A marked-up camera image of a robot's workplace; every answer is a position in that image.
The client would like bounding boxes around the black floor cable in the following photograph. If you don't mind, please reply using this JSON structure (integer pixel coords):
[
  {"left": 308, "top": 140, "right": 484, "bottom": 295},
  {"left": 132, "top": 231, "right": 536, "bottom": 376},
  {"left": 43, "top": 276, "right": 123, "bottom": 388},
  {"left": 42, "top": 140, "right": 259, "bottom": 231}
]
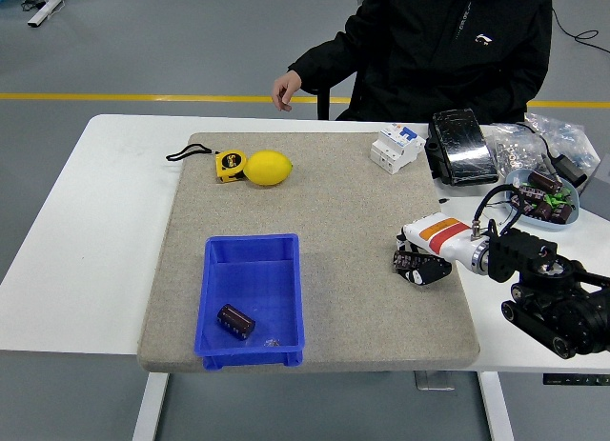
[{"left": 551, "top": 7, "right": 610, "bottom": 54}]

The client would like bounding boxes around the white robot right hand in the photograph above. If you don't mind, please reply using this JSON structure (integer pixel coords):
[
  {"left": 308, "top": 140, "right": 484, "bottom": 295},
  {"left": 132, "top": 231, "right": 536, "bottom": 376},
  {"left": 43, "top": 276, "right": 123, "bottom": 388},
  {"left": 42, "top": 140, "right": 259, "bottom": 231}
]
[{"left": 393, "top": 211, "right": 490, "bottom": 286}]

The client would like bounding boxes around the black wrapped case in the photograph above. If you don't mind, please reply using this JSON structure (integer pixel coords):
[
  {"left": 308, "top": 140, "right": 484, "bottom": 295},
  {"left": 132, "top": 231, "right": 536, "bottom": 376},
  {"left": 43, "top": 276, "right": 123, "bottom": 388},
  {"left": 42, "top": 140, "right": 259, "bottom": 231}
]
[{"left": 424, "top": 108, "right": 499, "bottom": 187}]

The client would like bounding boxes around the blue plastic bin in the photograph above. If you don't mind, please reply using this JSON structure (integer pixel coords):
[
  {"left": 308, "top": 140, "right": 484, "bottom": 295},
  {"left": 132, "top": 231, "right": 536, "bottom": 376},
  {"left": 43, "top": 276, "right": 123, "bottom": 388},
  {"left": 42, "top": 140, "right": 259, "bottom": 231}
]
[{"left": 193, "top": 233, "right": 305, "bottom": 370}]

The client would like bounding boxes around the light blue bowl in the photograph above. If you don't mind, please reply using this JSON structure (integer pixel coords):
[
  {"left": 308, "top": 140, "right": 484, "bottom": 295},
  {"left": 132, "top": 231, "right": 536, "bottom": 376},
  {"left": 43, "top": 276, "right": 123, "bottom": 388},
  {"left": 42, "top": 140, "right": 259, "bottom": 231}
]
[{"left": 504, "top": 168, "right": 582, "bottom": 231}]

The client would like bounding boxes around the person's hand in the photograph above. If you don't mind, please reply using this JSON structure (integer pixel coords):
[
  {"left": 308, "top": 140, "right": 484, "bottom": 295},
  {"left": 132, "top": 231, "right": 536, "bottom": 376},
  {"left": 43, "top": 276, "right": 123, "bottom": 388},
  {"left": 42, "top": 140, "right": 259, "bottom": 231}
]
[{"left": 271, "top": 70, "right": 304, "bottom": 112}]

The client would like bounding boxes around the grey box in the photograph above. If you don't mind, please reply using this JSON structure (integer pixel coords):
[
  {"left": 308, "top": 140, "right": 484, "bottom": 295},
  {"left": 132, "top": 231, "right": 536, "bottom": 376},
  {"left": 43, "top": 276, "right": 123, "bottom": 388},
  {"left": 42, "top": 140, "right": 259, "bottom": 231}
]
[{"left": 579, "top": 150, "right": 610, "bottom": 218}]

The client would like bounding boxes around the green terminal connector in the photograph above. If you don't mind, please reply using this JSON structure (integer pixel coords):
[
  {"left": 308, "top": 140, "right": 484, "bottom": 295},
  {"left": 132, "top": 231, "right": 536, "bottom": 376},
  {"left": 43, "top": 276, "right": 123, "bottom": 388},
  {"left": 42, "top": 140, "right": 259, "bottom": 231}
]
[{"left": 545, "top": 187, "right": 575, "bottom": 208}]

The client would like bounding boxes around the white table leg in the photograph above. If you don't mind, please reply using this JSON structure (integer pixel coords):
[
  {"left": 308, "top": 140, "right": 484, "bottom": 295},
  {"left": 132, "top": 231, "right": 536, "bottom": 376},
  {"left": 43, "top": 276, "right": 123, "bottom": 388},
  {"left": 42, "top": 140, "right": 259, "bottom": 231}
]
[
  {"left": 478, "top": 371, "right": 516, "bottom": 441},
  {"left": 132, "top": 371, "right": 169, "bottom": 441}
]

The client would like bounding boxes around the white circuit breaker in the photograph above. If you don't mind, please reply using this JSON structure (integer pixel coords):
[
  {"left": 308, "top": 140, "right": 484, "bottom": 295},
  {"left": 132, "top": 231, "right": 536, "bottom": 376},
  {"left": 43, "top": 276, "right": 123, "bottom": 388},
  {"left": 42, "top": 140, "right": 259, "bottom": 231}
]
[{"left": 370, "top": 122, "right": 426, "bottom": 175}]

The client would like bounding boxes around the yellow lemon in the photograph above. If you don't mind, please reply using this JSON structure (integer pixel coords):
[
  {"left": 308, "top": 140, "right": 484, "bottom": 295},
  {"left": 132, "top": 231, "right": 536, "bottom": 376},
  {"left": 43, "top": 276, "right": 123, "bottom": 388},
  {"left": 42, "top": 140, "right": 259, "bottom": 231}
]
[{"left": 242, "top": 150, "right": 293, "bottom": 187}]

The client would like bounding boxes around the grey metal bracket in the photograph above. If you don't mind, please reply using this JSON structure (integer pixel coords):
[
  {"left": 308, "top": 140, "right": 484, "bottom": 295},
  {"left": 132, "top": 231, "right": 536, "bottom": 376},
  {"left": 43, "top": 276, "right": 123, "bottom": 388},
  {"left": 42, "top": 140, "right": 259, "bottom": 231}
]
[{"left": 414, "top": 370, "right": 457, "bottom": 391}]

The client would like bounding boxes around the person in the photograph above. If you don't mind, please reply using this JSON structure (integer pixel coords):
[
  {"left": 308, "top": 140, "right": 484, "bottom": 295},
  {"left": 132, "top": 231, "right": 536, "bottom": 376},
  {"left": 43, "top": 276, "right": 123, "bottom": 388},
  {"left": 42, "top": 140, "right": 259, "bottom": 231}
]
[{"left": 288, "top": 0, "right": 554, "bottom": 124}]

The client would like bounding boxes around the black desk control panel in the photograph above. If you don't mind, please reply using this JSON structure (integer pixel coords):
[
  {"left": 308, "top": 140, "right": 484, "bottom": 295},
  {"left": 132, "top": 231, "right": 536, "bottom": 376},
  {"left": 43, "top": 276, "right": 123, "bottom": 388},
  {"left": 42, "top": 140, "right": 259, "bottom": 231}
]
[{"left": 542, "top": 373, "right": 610, "bottom": 387}]

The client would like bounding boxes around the white desk frame foot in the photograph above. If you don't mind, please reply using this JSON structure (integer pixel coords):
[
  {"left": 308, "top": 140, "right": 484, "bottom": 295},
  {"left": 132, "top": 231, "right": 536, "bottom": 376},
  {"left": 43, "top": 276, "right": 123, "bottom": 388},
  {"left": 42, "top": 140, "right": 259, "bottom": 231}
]
[{"left": 27, "top": 0, "right": 79, "bottom": 28}]

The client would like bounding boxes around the grey-brown mat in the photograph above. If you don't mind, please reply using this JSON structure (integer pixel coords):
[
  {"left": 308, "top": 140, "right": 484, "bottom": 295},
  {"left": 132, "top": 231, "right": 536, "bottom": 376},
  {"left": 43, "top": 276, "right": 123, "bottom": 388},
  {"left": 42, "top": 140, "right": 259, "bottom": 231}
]
[{"left": 136, "top": 131, "right": 481, "bottom": 373}]

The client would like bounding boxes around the yellow tape measure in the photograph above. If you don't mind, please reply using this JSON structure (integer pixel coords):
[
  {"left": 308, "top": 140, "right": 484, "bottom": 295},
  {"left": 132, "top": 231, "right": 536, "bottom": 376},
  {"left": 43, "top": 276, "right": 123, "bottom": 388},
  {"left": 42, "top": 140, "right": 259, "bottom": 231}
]
[{"left": 165, "top": 143, "right": 248, "bottom": 184}]

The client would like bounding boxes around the black power adapter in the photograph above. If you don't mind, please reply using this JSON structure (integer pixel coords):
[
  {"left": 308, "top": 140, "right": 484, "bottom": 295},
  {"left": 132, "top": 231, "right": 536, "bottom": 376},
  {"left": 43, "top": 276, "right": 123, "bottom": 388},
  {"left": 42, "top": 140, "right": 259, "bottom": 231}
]
[{"left": 555, "top": 153, "right": 590, "bottom": 190}]

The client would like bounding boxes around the clear bag of blue parts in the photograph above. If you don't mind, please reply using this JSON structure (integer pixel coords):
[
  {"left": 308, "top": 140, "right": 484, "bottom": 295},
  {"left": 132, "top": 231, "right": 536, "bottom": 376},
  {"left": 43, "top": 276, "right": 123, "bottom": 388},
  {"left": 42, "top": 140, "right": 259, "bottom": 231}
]
[{"left": 523, "top": 111, "right": 601, "bottom": 175}]

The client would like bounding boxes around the clear bag of washers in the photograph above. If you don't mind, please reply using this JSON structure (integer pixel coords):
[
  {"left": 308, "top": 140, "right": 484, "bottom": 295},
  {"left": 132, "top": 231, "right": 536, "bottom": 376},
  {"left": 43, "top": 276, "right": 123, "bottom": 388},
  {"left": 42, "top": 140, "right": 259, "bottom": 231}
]
[{"left": 490, "top": 123, "right": 549, "bottom": 178}]

